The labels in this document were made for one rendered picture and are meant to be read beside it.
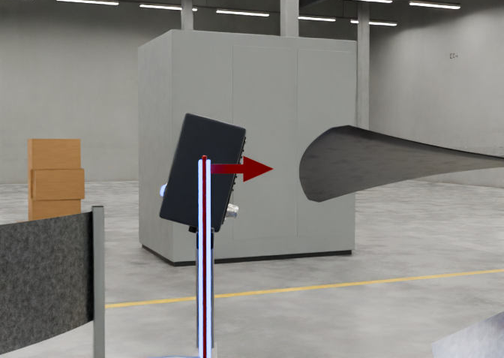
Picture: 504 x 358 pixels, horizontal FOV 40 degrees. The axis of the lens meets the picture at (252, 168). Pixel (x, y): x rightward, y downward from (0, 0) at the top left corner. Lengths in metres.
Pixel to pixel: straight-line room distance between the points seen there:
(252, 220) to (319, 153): 6.28
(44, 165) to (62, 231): 6.05
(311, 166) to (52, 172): 7.89
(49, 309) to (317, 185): 1.81
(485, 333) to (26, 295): 1.83
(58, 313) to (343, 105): 5.27
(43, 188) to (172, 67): 2.63
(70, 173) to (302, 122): 2.98
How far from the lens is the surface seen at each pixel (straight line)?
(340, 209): 7.31
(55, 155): 8.49
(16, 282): 2.32
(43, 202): 8.52
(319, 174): 0.68
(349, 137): 0.56
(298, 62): 7.09
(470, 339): 0.70
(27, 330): 2.38
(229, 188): 1.20
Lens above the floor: 1.21
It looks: 2 degrees down
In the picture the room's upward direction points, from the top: straight up
